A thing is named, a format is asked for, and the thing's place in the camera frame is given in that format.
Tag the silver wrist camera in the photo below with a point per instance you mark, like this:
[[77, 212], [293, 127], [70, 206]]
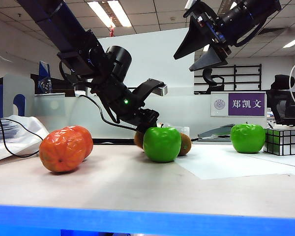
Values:
[[189, 3], [162, 89]]

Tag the white paper sheet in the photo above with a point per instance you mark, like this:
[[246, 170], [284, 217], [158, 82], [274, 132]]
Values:
[[285, 161], [223, 164]]

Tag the green plastic apple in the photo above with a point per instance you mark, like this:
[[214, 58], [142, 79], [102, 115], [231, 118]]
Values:
[[247, 138], [162, 145]]

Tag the black shelf rack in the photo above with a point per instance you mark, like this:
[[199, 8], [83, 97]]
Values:
[[235, 81]]

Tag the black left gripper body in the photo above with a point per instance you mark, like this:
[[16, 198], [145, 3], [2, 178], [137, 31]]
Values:
[[142, 118]]

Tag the black background monitor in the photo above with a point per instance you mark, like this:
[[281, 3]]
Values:
[[55, 86]]

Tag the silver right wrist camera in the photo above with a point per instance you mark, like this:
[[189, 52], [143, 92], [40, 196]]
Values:
[[189, 3]]

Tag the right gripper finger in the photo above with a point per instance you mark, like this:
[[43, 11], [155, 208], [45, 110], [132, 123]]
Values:
[[189, 41], [209, 61]]

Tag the white AOC monitor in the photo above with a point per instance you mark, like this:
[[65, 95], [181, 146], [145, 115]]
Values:
[[162, 49]]

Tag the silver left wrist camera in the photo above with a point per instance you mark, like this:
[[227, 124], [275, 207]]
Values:
[[162, 89]]

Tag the purple white name plate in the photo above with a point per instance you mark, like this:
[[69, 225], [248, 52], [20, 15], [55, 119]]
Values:
[[245, 104]]

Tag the red hanging ornament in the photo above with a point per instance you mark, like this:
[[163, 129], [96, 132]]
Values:
[[111, 30]]

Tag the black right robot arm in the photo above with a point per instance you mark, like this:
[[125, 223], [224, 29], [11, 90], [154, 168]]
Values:
[[250, 12]]

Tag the grey metal bookend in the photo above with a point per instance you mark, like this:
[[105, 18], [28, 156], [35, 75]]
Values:
[[17, 86]]

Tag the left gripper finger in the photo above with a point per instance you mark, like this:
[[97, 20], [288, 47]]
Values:
[[142, 129]]

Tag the stack of printed papers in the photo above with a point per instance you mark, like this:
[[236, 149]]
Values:
[[2, 131]]

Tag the black mesh office chair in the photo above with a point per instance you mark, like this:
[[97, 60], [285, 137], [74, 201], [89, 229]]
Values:
[[282, 108]]

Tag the brown kiwi fruit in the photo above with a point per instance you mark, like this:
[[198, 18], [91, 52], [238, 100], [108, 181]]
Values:
[[185, 145], [138, 139]]

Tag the blue triangular desk ornament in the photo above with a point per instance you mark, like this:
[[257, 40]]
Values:
[[44, 78]]

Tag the orange plastic mandarin fruit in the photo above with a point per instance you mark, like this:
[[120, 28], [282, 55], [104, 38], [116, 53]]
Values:
[[61, 150], [87, 140]]

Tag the fluorescent ceiling light panel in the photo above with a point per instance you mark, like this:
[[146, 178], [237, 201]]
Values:
[[293, 41], [100, 13], [119, 12]]

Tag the blue edge strip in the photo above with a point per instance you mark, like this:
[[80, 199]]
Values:
[[147, 223]]

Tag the silver mirror puzzle cube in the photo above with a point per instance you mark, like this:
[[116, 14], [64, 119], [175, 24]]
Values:
[[282, 142]]

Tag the white printed plastic bag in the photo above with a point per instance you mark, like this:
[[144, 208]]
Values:
[[32, 127]]

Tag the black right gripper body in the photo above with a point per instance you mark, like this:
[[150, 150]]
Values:
[[211, 24]]

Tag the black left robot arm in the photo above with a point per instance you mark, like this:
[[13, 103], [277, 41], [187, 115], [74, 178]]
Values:
[[64, 32]]

